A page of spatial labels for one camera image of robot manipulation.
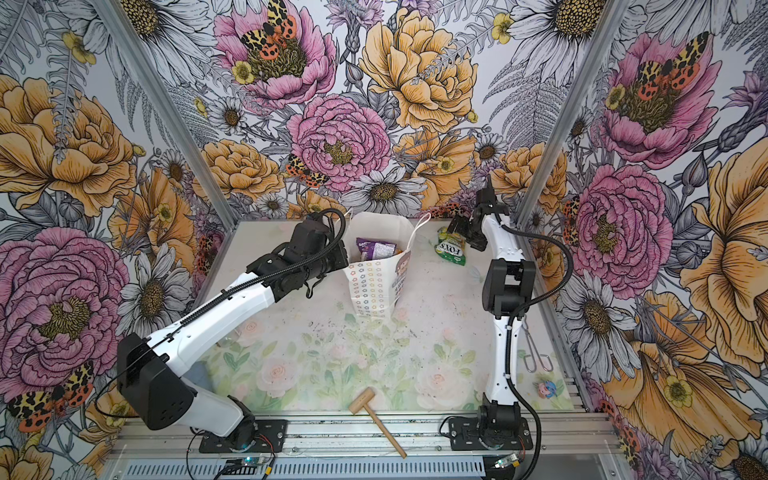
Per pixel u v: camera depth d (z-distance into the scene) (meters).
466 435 0.74
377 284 0.85
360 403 0.78
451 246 1.08
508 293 0.65
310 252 0.59
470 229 0.94
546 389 0.76
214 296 0.49
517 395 0.65
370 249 0.88
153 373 0.40
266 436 0.73
